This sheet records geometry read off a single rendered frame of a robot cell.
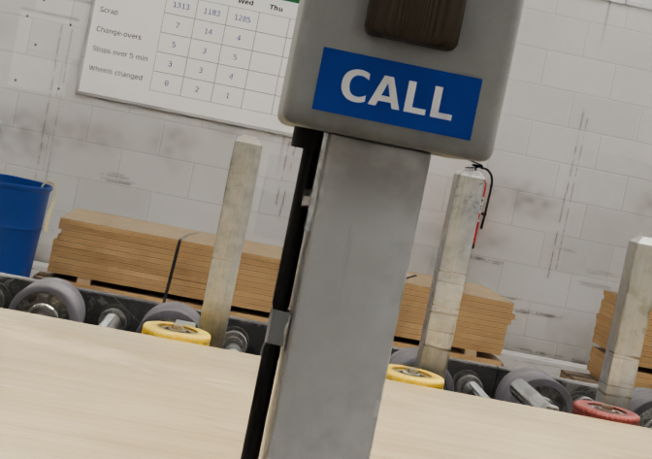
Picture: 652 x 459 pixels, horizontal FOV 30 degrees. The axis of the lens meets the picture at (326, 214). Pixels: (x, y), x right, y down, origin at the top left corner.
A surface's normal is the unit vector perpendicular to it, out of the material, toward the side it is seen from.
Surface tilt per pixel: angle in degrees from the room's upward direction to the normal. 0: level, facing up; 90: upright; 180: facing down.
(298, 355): 90
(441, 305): 90
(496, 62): 90
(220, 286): 90
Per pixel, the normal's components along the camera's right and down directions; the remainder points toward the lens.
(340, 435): 0.07, 0.07
